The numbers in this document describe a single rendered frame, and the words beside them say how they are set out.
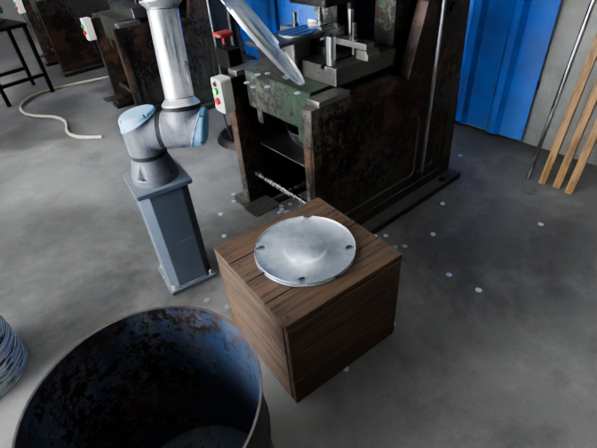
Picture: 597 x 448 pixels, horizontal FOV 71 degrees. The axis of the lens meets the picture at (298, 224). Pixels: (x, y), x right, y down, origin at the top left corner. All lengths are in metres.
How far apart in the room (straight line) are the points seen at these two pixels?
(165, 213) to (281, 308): 0.59
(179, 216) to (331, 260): 0.59
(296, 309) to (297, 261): 0.16
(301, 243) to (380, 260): 0.23
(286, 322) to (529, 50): 1.92
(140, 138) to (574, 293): 1.54
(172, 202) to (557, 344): 1.31
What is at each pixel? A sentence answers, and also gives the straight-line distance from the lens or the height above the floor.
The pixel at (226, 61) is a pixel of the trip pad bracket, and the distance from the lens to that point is 1.80.
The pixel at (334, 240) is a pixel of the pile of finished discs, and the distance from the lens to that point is 1.21.
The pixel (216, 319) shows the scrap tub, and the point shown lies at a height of 0.46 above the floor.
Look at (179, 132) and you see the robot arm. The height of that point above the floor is 0.62.
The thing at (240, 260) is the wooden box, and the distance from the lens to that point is 1.20.
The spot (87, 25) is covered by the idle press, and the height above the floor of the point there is 0.59.
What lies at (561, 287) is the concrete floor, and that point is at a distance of 1.76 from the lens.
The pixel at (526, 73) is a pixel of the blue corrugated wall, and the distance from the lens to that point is 2.53.
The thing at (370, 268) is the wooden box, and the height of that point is 0.35.
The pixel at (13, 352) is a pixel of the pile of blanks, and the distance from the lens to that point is 1.65.
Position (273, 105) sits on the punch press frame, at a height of 0.54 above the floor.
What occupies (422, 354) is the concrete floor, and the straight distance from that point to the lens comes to 1.42.
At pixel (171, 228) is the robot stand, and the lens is 1.50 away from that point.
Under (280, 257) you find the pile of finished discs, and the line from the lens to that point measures 1.17.
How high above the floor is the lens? 1.15
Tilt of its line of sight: 38 degrees down
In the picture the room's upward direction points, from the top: 5 degrees counter-clockwise
